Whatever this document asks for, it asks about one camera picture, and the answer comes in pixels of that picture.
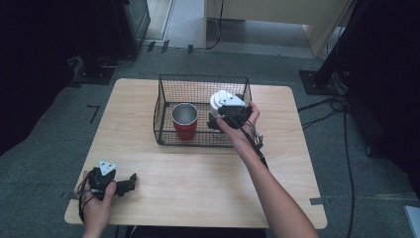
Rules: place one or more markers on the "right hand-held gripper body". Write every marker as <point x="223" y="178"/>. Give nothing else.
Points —
<point x="236" y="112"/>

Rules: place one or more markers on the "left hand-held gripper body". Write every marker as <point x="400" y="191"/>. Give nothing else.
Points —
<point x="99" y="181"/>

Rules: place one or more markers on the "clear bottle with white lid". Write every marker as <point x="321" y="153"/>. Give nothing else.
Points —
<point x="215" y="100"/>

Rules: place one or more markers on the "red steel cup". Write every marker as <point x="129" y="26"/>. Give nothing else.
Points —
<point x="185" y="127"/>

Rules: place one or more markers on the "person's right hand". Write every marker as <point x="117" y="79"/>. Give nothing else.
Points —
<point x="242" y="135"/>

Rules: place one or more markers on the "person's left hand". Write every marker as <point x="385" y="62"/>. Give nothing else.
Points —
<point x="95" y="211"/>

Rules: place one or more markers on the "person's dark lap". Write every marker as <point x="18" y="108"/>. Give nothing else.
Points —
<point x="198" y="233"/>

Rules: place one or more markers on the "beige cabinet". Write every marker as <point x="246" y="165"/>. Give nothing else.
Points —
<point x="280" y="11"/>

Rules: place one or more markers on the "black cabinet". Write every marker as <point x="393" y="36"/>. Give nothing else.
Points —
<point x="132" y="26"/>

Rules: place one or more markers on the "dark curtain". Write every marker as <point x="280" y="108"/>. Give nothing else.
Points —
<point x="389" y="82"/>
<point x="33" y="66"/>

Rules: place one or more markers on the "white flat object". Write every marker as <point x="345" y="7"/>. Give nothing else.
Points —
<point x="413" y="221"/>

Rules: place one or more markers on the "black stand base plate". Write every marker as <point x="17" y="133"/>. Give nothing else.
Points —
<point x="313" y="84"/>
<point x="95" y="76"/>

